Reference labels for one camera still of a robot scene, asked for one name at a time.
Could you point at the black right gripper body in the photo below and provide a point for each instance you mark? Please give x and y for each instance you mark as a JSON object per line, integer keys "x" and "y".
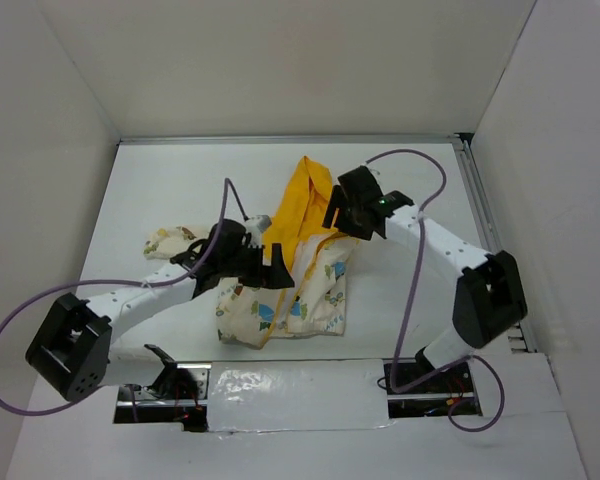
{"x": 348, "y": 219}

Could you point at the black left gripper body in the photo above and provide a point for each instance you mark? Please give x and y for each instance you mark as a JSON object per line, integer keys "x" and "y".
{"x": 246, "y": 257}

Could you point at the yellow and white kids jacket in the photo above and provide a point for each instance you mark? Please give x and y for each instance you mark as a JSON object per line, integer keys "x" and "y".
{"x": 317, "y": 260}

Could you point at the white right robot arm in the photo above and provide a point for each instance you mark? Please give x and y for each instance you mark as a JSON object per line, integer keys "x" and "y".
{"x": 489, "y": 296}

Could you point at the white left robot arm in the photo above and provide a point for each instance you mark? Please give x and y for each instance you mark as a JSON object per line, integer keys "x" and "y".
{"x": 72, "y": 348}

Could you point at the white taped front panel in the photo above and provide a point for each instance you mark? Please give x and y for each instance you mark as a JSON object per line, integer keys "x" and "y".
{"x": 271, "y": 396}

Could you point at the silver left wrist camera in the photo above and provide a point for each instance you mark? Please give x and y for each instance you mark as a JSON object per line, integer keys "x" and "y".
{"x": 257, "y": 222}

